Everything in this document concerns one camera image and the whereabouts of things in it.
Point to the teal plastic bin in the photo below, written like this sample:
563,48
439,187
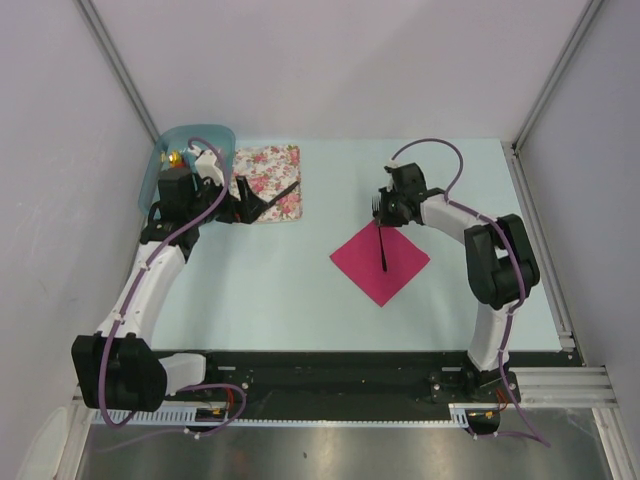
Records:
222,138

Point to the aluminium frame rail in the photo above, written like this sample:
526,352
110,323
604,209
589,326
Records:
565,387

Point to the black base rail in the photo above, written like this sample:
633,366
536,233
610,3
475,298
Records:
342,386

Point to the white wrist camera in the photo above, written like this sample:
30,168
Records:
207,165
390,165

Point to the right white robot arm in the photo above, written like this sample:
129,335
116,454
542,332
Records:
500,263

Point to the black fork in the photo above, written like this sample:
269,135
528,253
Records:
383,250

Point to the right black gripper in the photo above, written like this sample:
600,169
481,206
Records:
385,218

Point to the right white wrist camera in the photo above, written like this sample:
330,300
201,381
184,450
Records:
390,165

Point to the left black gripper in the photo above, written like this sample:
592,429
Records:
237,211

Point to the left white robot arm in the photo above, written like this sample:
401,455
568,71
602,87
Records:
116,367

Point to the magenta paper napkin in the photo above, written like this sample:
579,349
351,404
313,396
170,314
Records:
359,259

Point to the black knife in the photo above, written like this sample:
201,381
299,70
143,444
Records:
283,194

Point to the floral cloth mat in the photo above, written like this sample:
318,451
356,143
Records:
270,170

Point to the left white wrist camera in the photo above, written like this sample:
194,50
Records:
207,165

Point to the gold foil candy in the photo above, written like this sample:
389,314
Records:
173,159

